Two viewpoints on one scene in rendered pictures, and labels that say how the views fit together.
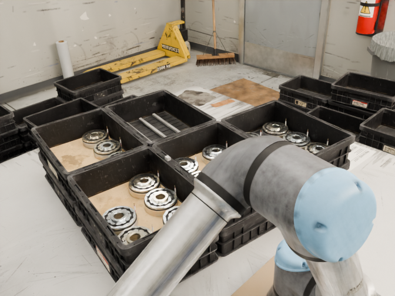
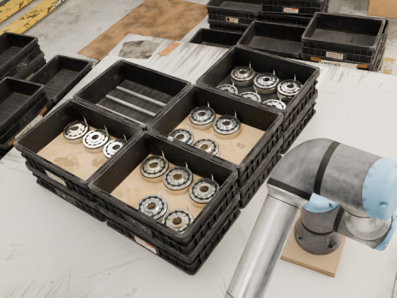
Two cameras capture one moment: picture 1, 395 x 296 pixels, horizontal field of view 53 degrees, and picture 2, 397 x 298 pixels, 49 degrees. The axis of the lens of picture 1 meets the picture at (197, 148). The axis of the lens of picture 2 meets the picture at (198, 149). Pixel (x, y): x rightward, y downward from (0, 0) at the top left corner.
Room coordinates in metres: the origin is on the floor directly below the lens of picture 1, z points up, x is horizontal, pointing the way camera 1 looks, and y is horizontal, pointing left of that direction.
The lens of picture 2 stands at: (-0.01, 0.27, 1.97)
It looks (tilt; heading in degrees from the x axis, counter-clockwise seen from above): 45 degrees down; 347
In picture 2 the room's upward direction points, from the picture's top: 10 degrees counter-clockwise
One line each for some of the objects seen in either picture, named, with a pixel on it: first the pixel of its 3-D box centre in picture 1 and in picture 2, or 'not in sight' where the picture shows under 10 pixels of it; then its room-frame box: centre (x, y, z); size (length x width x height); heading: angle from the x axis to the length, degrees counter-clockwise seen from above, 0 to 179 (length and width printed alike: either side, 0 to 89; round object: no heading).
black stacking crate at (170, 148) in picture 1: (220, 170); (215, 133); (1.11, -0.07, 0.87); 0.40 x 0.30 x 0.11; 34
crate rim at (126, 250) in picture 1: (139, 191); (162, 180); (0.94, 0.18, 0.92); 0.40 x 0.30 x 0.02; 34
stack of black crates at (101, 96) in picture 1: (93, 107); (15, 79); (2.74, 0.77, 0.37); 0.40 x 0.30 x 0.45; 133
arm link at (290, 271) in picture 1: (302, 267); (324, 204); (0.65, -0.23, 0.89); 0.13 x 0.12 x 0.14; 35
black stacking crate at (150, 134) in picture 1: (159, 127); (134, 101); (1.44, 0.15, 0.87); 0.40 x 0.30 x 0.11; 34
